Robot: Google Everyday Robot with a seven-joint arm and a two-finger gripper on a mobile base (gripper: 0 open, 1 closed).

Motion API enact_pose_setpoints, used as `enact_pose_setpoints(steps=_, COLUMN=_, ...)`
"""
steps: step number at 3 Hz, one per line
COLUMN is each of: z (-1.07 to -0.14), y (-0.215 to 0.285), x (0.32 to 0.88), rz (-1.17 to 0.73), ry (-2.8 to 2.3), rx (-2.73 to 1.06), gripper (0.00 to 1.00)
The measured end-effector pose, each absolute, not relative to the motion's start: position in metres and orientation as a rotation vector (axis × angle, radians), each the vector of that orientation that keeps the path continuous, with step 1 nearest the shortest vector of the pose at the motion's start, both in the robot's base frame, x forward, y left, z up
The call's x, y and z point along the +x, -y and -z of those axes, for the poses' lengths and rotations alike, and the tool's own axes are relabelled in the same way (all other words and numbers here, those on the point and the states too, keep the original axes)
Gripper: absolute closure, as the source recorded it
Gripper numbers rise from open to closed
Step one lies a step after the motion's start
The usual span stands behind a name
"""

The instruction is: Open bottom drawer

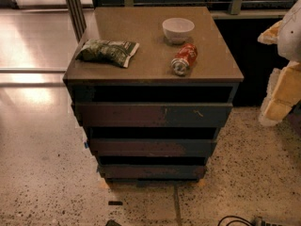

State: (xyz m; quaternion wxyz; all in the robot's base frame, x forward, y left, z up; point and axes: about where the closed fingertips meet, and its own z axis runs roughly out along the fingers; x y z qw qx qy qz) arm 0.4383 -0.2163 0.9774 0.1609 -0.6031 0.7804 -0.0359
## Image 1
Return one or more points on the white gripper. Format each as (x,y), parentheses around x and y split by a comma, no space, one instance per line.
(291,40)

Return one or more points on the drawer dark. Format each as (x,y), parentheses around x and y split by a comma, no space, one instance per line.
(152,147)
(152,114)
(155,172)

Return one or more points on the dark wooden drawer cabinet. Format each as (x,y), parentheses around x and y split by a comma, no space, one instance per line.
(214,78)

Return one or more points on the dark object at bottom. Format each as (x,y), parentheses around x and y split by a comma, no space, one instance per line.
(111,222)

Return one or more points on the red soda can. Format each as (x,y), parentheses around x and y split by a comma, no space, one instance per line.
(184,59)

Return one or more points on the white ceramic bowl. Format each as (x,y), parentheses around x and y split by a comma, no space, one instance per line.
(177,30)

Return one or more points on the green chip bag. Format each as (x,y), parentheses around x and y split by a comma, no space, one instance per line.
(117,53)

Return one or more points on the blue tape piece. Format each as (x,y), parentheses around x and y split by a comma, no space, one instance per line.
(86,145)

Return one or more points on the black tape strip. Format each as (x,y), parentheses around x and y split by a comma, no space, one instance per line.
(115,203)

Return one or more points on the metal window frame post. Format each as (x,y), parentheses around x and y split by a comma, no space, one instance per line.
(77,17)

